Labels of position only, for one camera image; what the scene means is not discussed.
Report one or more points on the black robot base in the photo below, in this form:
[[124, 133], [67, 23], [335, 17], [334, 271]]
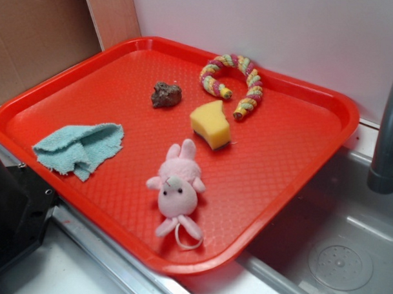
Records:
[[26, 203]]

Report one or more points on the pink plush bunny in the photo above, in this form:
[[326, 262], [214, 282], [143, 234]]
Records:
[[179, 183]]

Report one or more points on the red plastic tray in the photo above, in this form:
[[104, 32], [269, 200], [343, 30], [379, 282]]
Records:
[[274, 152]]

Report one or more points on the yellow sponge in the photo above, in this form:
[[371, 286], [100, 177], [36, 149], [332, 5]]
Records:
[[209, 122]]

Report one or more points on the brown rock lump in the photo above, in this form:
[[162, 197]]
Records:
[[166, 95]]

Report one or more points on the light blue towel cloth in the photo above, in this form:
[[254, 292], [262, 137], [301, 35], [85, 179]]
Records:
[[79, 149]]

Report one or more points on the grey toy sink basin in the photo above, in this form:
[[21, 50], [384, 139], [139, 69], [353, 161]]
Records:
[[334, 237]]

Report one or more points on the grey faucet spout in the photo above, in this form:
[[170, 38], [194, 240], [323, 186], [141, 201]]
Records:
[[380, 174]]

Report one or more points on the brown cardboard panel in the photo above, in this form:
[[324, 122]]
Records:
[[41, 38]]

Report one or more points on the multicolour twisted rope toy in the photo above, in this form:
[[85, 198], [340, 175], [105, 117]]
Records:
[[211, 85]]

